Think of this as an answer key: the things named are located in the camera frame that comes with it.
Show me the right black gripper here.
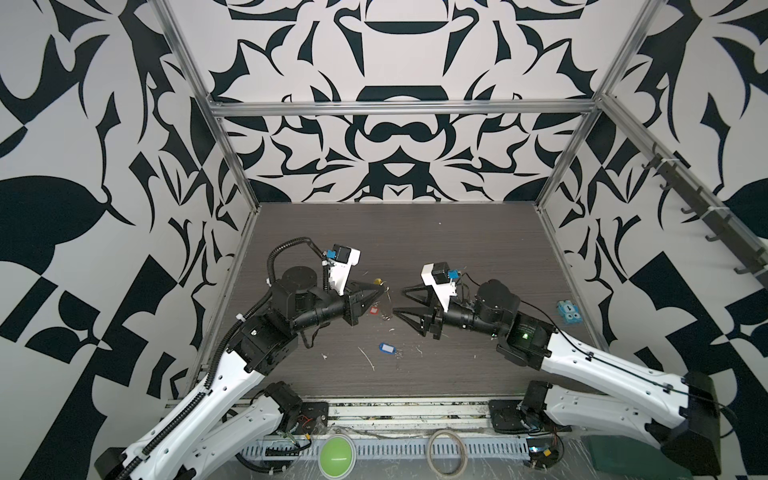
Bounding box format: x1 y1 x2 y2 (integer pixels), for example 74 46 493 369
398 280 507 340

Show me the metal keyring with yellow tag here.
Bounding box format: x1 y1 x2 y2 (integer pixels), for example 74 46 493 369
369 278 393 321

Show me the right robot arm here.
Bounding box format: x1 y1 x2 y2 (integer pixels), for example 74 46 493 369
393 280 725 476

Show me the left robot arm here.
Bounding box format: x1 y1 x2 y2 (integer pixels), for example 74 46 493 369
94 237 385 479

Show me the light blue toy block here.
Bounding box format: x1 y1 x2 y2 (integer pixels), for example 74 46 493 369
556 300 583 325

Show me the green round button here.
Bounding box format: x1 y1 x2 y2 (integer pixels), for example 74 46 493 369
318 434 357 480

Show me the dark green cloth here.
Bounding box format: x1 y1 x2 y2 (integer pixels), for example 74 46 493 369
583 435 693 479

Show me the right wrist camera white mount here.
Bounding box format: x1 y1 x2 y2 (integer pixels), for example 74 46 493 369
421 262 460 312

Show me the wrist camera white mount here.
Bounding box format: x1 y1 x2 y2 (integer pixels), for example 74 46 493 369
322 244 361 295
421 262 460 312

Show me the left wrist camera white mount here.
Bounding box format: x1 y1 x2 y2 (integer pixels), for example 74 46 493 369
322 244 361 295

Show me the aluminium front rail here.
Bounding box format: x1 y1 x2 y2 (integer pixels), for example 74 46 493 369
151 392 500 447

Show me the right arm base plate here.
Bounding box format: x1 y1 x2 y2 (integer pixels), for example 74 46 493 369
488 399 536 435

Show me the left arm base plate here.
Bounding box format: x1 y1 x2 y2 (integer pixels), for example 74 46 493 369
281 401 329 436

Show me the white slotted cable duct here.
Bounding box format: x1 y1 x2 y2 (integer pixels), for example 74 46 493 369
241 437 530 462

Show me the tape roll ring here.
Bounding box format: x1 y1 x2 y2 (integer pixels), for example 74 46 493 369
425 428 469 479

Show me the aluminium frame crossbar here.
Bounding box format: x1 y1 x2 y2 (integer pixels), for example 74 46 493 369
208 99 596 118

